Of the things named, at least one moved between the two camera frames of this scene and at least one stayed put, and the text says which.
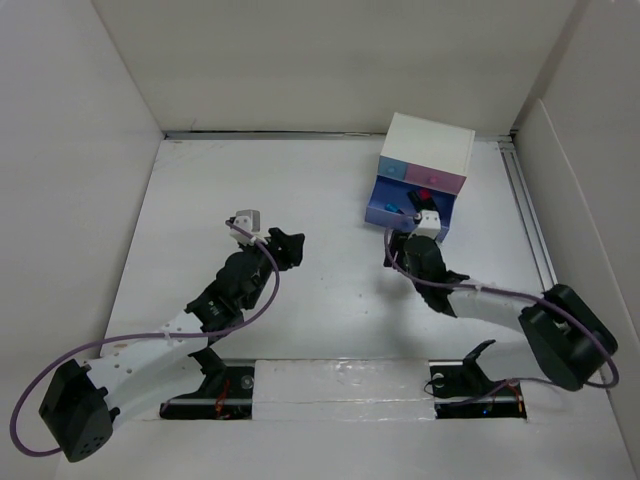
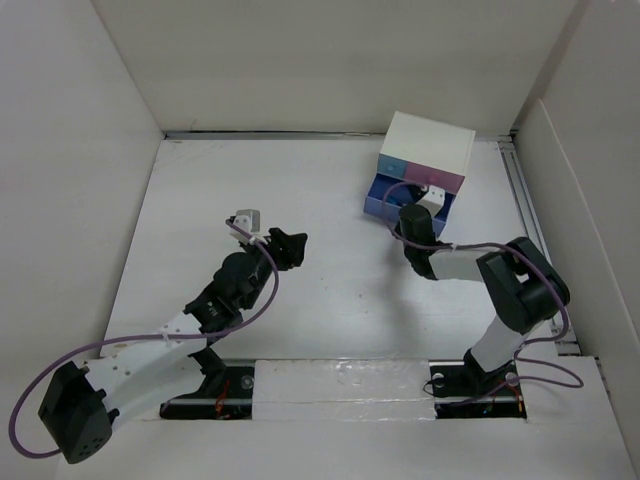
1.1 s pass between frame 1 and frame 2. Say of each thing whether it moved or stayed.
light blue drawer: stayed
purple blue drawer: moved
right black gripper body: moved
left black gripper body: stayed
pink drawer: stayed
